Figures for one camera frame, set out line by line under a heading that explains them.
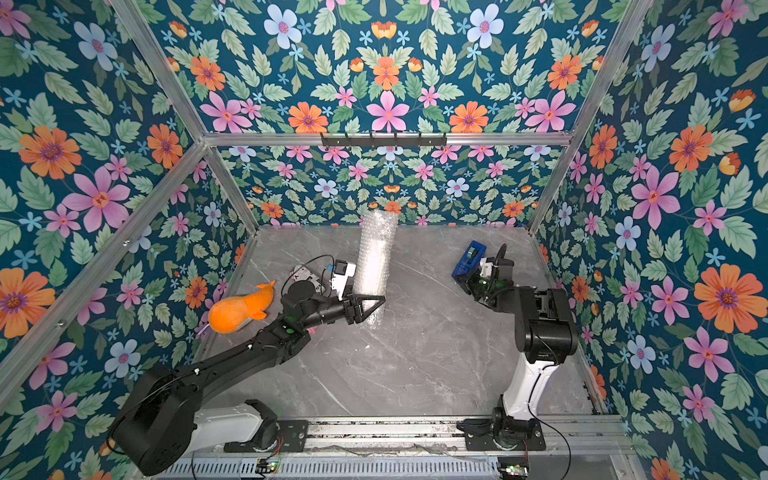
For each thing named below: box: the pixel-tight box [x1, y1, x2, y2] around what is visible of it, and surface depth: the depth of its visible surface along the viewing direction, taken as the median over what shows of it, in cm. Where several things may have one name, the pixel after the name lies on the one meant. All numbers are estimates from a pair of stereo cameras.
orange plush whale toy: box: [208, 281, 276, 335], surface depth 90 cm
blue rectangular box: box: [451, 240, 487, 277], surface depth 106 cm
